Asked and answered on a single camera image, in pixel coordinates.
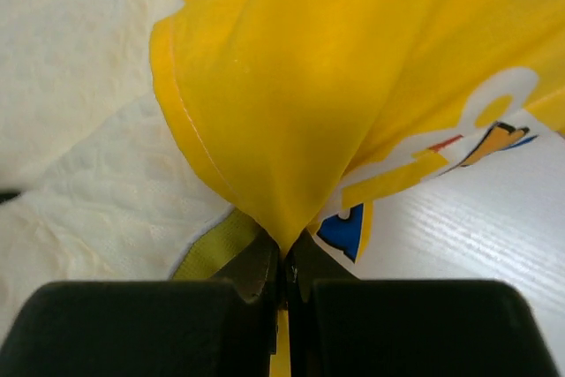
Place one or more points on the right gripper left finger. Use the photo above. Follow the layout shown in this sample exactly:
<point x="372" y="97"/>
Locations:
<point x="222" y="326"/>

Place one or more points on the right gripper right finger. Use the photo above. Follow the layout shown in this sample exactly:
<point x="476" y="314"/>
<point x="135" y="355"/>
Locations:
<point x="340" y="325"/>

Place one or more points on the cream pillow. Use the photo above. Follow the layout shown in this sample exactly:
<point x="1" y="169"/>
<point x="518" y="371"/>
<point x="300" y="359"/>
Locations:
<point x="93" y="186"/>

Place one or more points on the yellow pillowcase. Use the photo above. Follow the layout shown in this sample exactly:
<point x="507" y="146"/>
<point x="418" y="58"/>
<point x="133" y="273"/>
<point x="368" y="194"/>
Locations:
<point x="315" y="114"/>

